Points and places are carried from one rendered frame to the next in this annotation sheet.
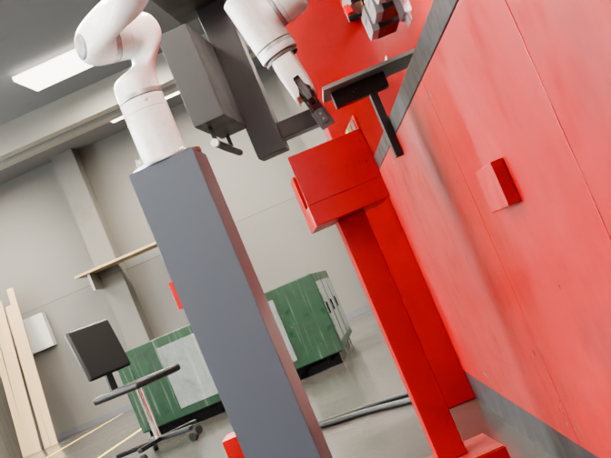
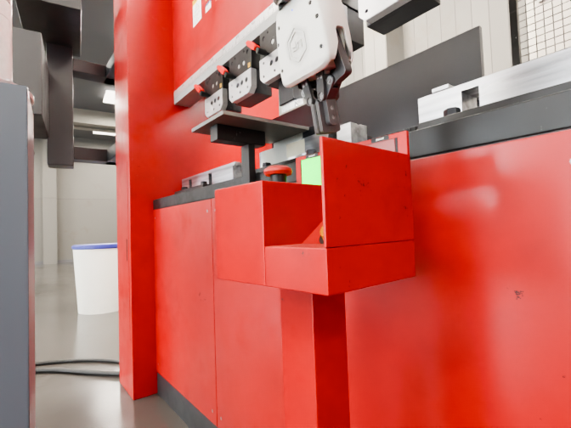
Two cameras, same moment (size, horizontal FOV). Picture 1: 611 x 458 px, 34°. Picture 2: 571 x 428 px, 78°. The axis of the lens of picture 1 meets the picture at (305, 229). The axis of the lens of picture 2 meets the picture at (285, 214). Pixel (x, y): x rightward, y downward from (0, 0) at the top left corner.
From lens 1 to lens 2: 179 cm
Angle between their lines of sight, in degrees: 38
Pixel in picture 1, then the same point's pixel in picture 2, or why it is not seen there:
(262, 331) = (19, 366)
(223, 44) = (57, 76)
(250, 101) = (60, 122)
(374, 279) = (329, 400)
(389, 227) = (144, 251)
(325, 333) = not seen: hidden behind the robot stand
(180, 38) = (30, 40)
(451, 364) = (149, 365)
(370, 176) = (404, 235)
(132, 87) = not seen: outside the picture
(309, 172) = (344, 183)
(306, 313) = not seen: hidden behind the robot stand
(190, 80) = (23, 74)
